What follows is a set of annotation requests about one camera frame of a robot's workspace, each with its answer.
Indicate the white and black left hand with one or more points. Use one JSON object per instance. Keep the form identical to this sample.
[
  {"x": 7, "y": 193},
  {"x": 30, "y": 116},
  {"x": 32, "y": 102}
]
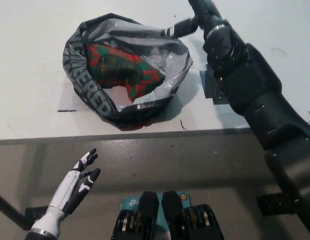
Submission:
[{"x": 65, "y": 192}]

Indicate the red green coffee bean bag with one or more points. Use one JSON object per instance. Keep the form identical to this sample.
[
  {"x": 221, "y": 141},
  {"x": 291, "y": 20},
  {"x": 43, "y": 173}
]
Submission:
[{"x": 110, "y": 62}]

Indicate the robot left black ribbed block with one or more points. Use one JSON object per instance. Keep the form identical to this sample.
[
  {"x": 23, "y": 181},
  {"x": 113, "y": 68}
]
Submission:
[{"x": 130, "y": 225}]

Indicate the black table leg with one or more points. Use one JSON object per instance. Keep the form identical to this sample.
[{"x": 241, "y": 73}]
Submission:
[{"x": 10, "y": 210}]

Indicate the robot right black ribbed block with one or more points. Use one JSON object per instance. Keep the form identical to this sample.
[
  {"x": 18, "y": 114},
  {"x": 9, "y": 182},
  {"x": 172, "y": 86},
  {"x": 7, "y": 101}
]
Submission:
[{"x": 195, "y": 225}]

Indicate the robot black ribbed block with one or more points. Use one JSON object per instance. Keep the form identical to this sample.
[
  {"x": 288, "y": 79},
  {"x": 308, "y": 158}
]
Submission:
[
  {"x": 195, "y": 225},
  {"x": 130, "y": 225}
]

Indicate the black plastic bag grey lettering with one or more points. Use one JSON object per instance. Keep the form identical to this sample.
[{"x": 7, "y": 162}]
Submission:
[{"x": 100, "y": 105}]

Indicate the black tape patch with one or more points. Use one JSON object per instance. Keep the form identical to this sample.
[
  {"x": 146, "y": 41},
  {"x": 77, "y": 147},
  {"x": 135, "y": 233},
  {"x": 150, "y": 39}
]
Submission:
[{"x": 210, "y": 85}]

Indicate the black floor bracket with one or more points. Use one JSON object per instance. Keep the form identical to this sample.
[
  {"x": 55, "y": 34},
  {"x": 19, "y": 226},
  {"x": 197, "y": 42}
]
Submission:
[
  {"x": 36, "y": 213},
  {"x": 272, "y": 205}
]

